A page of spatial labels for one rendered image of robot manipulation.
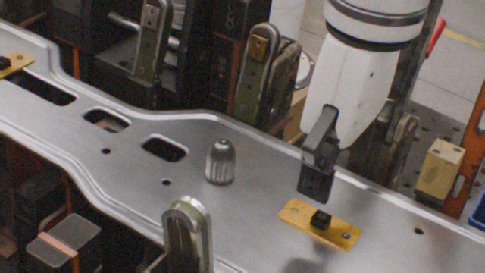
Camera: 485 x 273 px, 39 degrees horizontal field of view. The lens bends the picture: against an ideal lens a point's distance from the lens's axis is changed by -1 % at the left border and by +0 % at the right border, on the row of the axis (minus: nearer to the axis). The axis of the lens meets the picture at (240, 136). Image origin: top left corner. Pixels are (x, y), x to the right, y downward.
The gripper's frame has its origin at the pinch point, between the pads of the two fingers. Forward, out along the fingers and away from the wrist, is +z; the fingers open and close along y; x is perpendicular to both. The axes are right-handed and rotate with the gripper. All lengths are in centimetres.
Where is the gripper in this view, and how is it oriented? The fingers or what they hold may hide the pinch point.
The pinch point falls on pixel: (335, 164)
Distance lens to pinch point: 68.2
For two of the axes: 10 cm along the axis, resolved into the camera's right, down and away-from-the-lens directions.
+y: -5.3, 4.6, -7.1
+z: -1.1, 8.0, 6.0
